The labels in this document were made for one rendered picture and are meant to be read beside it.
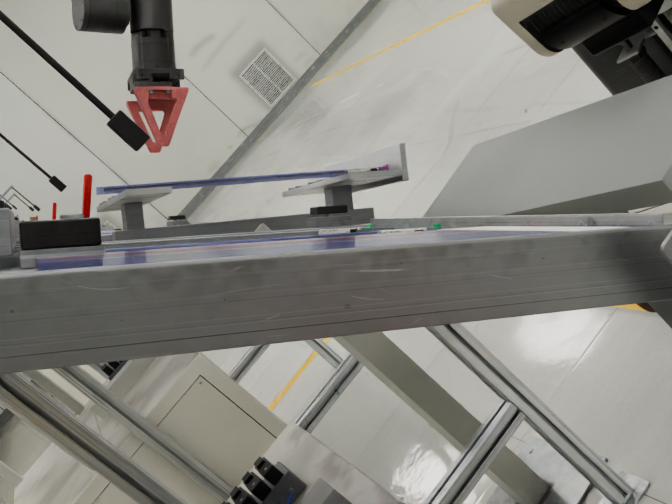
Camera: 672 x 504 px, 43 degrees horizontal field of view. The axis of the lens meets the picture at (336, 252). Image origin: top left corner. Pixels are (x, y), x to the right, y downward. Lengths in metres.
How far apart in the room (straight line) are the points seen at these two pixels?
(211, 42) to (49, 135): 1.87
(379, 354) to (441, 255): 0.98
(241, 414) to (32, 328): 1.58
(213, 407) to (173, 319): 1.54
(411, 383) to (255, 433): 0.62
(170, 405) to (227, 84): 7.09
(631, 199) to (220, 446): 1.28
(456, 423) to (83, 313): 1.21
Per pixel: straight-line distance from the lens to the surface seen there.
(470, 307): 0.65
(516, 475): 1.80
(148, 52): 1.17
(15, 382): 1.29
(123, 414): 2.05
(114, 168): 8.72
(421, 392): 1.66
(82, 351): 0.58
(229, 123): 8.94
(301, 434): 1.29
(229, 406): 2.12
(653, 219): 0.79
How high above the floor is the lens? 1.11
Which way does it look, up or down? 16 degrees down
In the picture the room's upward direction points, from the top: 47 degrees counter-clockwise
